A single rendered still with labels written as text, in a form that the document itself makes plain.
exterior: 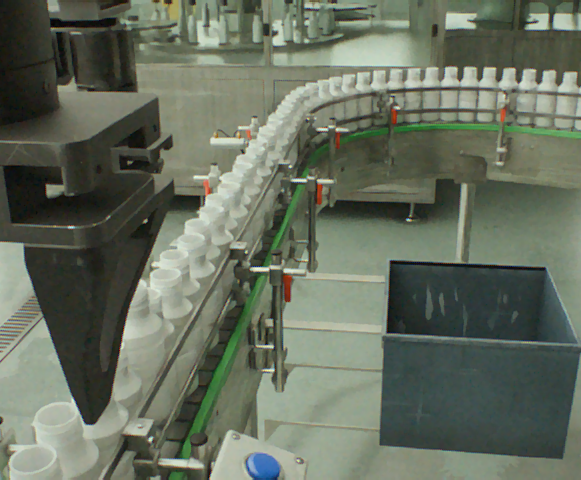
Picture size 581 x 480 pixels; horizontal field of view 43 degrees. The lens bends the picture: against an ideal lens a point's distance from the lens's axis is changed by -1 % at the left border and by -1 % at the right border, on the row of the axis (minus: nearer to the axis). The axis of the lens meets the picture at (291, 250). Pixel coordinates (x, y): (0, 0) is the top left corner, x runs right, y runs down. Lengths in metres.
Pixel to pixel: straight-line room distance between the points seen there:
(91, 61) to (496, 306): 1.04
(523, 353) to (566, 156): 1.26
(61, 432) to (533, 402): 0.83
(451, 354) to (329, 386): 1.60
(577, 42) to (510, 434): 5.03
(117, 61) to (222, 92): 3.55
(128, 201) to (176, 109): 4.13
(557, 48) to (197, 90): 2.99
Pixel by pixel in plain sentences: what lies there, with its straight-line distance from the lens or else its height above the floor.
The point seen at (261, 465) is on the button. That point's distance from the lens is 0.65.
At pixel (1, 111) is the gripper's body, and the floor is 1.49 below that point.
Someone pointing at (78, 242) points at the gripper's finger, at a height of 1.47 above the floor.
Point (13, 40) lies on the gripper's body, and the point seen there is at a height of 1.51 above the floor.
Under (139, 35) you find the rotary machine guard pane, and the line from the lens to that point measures 4.34.
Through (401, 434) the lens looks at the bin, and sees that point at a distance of 1.30.
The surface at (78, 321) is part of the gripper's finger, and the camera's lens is 0.20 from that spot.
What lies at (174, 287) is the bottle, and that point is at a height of 1.15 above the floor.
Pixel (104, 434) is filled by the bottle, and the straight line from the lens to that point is 0.71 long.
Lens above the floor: 1.53
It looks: 23 degrees down
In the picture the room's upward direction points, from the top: 1 degrees counter-clockwise
